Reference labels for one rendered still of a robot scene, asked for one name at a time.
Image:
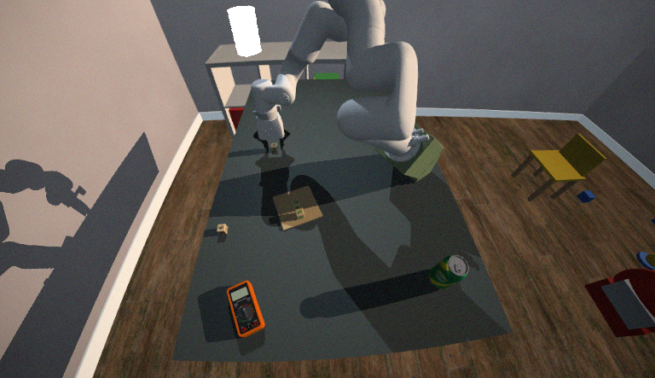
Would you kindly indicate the orange digital multimeter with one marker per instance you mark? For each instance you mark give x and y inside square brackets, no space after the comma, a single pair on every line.
[245,310]

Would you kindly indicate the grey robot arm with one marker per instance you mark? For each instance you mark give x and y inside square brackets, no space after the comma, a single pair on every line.
[371,65]

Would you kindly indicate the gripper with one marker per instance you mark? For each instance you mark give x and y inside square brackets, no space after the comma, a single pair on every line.
[271,129]

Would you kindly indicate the green and yellow drink can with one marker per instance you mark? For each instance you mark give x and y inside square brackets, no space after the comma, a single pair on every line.
[449,271]

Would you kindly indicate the tan square mat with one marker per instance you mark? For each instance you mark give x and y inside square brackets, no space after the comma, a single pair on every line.
[284,207]

